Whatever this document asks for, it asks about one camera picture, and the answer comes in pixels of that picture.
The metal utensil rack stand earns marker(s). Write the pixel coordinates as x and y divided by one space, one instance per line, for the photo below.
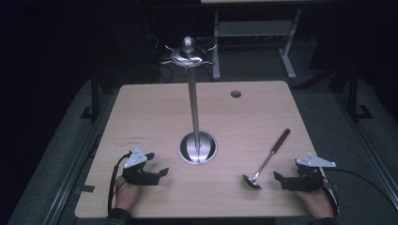
194 109

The black metal stand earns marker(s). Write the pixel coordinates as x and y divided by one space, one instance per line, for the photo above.
353 93
94 97

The person's right hand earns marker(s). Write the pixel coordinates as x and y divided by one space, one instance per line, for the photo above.
316 201

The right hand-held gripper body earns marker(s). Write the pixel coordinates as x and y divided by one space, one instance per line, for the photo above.
308 179

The black tape strip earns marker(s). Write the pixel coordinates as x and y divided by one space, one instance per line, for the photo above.
87 188

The metal floor rail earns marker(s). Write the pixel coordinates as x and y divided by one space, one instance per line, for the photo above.
369 146
81 162

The person's left hand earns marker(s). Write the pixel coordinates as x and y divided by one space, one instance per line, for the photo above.
126 195

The white desk frame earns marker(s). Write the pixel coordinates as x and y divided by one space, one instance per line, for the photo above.
256 28

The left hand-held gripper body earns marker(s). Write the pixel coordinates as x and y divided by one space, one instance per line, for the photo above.
136 158

